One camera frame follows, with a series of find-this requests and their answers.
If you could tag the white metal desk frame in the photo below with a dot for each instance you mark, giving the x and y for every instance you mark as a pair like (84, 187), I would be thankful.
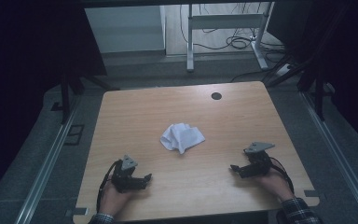
(223, 21)

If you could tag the dark curtain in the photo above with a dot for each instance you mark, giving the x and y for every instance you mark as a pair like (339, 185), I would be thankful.
(348, 46)

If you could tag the person's right hand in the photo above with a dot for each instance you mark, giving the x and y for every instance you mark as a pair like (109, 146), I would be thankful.
(275, 182)

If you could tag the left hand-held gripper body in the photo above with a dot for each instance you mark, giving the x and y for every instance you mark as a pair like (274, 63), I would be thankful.
(125, 180)

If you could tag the black round table hole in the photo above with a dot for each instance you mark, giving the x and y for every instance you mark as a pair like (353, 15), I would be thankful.
(216, 95)

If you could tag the white power strip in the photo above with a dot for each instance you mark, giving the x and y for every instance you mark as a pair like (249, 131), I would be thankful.
(283, 69)

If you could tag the white partition panel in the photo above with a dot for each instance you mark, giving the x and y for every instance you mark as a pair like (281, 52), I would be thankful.
(124, 28)

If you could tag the black rectangular floor frame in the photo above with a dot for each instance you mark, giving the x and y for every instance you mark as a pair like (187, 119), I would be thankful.
(74, 135)

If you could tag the black metal stand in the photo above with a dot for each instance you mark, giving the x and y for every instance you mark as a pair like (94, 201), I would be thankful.
(64, 99)
(318, 93)

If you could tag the person's left hand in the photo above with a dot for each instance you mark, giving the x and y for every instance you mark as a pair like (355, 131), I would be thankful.
(113, 199)

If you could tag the white cloth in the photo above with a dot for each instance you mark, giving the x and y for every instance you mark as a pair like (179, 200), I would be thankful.
(181, 137)

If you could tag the aluminium floor rail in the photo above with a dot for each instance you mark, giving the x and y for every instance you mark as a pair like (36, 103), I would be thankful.
(338, 155)
(46, 168)

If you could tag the grey table corner bracket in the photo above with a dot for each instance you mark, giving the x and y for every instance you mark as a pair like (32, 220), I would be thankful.
(77, 212)
(313, 193)

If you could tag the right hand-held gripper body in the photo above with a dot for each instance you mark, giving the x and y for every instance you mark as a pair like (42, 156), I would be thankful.
(259, 163)

